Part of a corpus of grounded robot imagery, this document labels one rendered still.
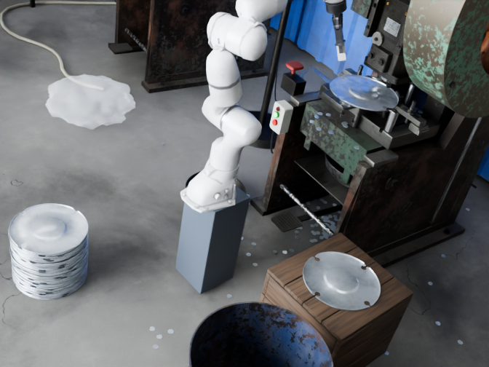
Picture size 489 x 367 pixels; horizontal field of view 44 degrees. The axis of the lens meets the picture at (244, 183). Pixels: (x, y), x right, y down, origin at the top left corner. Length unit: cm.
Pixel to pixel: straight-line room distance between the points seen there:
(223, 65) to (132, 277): 107
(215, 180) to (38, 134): 142
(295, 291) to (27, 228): 105
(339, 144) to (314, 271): 59
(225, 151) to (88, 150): 127
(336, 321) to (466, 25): 103
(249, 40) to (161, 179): 138
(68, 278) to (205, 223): 58
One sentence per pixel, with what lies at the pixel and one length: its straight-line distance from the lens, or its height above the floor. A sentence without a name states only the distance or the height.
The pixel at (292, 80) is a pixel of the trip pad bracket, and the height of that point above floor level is 70.
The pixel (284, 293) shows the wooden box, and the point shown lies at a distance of 223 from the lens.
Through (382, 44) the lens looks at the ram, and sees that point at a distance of 256.
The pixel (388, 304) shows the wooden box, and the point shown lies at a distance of 229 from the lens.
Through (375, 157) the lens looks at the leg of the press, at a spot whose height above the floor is 64.
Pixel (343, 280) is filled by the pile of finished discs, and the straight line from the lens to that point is 229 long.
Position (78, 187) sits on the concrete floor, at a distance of 307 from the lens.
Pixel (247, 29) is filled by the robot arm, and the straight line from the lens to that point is 195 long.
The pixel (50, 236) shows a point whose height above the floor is 25.
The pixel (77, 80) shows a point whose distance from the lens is 359.
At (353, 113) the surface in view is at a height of 71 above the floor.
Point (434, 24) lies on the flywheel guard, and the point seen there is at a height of 128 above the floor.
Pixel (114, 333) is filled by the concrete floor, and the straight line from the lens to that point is 244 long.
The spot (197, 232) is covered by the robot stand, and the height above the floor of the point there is 29.
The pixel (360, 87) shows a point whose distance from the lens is 262.
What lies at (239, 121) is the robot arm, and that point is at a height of 82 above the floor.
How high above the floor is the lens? 190
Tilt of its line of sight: 36 degrees down
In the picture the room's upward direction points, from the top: 12 degrees clockwise
